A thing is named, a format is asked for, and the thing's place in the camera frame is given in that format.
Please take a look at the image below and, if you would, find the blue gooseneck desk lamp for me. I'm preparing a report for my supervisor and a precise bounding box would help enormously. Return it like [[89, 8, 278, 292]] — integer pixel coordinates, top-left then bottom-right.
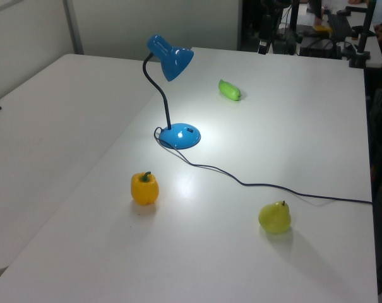
[[142, 33, 201, 150]]

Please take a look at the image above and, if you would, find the yellow bell pepper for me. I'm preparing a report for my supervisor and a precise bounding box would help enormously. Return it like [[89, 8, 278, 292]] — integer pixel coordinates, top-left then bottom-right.
[[130, 171, 160, 206]]

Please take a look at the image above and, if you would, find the green chili pepper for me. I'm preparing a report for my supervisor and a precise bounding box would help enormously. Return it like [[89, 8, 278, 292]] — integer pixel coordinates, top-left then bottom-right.
[[218, 78, 242, 102]]

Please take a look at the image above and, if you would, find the yellow-green pear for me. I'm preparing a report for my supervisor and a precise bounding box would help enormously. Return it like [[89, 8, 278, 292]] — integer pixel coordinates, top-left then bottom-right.
[[258, 200, 292, 235]]

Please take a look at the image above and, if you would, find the black equipment box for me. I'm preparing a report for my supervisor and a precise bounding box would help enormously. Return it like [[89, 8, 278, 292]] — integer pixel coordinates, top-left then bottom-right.
[[299, 37, 342, 60]]

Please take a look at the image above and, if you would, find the dark equipment beside table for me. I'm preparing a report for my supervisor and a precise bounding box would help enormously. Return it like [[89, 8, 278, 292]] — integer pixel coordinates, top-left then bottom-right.
[[366, 68, 382, 294]]

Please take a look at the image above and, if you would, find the black keyboard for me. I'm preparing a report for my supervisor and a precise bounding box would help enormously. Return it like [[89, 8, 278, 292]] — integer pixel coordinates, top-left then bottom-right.
[[326, 13, 355, 40]]

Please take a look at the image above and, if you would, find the dark lamp power cord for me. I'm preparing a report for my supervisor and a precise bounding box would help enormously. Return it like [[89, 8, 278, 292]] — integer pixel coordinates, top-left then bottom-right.
[[153, 126, 373, 205]]

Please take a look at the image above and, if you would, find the black camera stand with clamp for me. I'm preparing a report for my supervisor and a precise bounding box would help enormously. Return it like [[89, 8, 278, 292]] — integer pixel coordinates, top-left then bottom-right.
[[349, 0, 377, 69]]

